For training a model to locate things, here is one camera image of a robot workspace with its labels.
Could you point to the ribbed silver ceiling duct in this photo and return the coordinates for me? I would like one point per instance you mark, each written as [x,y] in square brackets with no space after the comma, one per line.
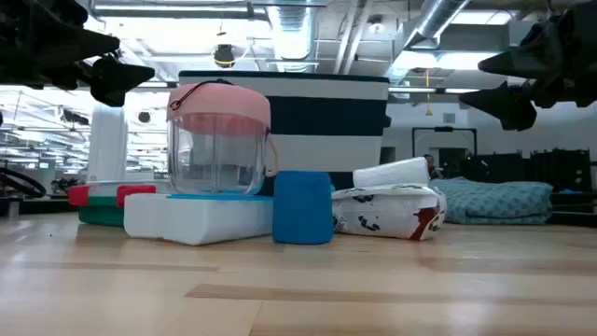
[293,32]

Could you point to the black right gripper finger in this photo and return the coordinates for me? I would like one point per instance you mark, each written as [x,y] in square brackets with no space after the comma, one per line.
[510,107]
[527,64]

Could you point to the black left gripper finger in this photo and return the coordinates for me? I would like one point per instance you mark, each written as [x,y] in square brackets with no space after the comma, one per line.
[116,79]
[79,46]

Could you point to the clear cup with pink lid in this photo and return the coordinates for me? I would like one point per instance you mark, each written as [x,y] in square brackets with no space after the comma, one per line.
[219,102]

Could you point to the folded teal patterned shirt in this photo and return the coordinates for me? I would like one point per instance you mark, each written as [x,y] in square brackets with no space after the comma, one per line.
[494,200]

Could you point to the blue white weekly pill organizer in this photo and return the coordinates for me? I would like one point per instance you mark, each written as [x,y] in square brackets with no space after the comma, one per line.
[200,219]

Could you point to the green first aid kit box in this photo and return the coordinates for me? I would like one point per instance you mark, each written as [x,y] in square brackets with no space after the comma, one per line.
[100,214]

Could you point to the white round column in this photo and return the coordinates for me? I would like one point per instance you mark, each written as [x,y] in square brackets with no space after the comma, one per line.
[107,144]

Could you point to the person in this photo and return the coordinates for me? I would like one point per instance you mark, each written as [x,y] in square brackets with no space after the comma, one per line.
[429,163]

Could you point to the black ceiling dome device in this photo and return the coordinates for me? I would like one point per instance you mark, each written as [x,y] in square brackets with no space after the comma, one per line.
[224,55]

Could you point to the black equipment rack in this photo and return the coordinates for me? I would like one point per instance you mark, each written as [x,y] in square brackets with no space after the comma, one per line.
[559,170]

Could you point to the blue bandage roll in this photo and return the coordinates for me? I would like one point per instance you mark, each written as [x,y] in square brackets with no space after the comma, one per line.
[303,207]

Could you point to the navy white striped fabric bin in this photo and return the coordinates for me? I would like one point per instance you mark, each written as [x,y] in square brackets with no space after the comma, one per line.
[326,88]

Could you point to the white gauze roll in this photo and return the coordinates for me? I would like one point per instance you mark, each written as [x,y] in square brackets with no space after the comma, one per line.
[392,172]

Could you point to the white printed wipes packet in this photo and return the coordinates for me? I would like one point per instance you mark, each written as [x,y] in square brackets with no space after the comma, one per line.
[387,214]

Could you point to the small black round fixture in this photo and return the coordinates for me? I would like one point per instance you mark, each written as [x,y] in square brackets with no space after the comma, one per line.
[144,117]

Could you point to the black rectangular frame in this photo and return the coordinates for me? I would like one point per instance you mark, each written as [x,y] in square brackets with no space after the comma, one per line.
[443,129]

